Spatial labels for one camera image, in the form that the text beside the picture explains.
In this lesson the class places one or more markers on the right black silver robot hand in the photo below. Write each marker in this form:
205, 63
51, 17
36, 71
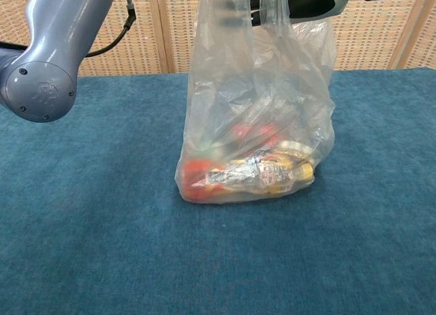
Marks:
306, 4

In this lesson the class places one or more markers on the clear plastic shopping bag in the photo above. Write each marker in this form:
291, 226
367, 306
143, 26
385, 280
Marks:
259, 90

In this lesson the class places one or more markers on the woven wooden folding screen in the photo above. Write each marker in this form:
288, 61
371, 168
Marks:
374, 39

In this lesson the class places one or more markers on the yellow capped drink bottle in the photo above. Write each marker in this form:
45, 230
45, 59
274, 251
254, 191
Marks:
269, 177

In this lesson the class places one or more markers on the orange red snack packet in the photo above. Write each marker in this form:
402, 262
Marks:
195, 178

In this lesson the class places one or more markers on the blue carpet table cover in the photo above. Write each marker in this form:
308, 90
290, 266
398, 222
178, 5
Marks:
85, 209

